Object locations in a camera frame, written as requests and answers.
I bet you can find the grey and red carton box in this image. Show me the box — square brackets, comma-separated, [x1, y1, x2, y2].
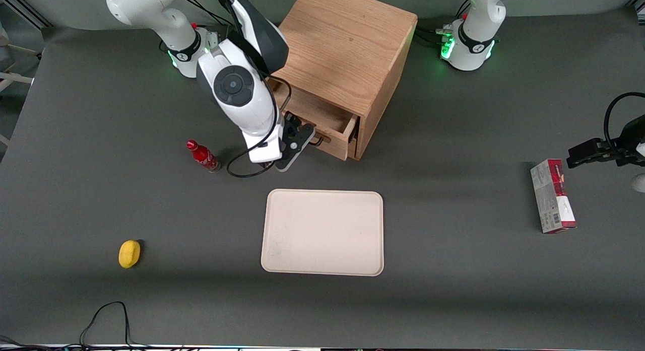
[530, 159, 577, 235]

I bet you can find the black looped gripper cable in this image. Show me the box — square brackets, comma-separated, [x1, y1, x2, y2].
[603, 92, 645, 151]

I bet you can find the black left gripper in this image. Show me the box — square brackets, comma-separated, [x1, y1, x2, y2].
[566, 116, 645, 169]

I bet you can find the black arm base cable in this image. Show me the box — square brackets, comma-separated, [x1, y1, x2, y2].
[415, 0, 472, 50]
[184, 0, 227, 52]

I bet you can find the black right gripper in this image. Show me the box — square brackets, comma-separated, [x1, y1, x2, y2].
[275, 112, 317, 172]

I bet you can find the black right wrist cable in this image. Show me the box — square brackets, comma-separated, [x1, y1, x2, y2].
[226, 75, 293, 179]

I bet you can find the black cable on table edge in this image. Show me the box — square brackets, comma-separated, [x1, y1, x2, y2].
[0, 301, 152, 351]

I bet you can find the red cola bottle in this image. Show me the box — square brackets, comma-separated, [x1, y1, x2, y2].
[186, 139, 221, 174]

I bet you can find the black left arm base cable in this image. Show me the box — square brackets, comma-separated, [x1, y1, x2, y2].
[415, 0, 472, 50]

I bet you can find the yellow lemon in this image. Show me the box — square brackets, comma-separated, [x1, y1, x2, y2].
[118, 240, 142, 269]

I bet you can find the black right arm base cable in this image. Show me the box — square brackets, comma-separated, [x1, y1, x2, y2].
[184, 0, 227, 52]

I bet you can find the wooden drawer with black handle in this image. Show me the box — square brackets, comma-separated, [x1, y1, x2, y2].
[267, 78, 360, 162]

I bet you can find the wooden two-drawer cabinet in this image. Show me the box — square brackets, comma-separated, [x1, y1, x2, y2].
[267, 0, 418, 161]

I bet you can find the beige rectangular tray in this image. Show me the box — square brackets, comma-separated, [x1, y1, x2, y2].
[261, 189, 384, 277]

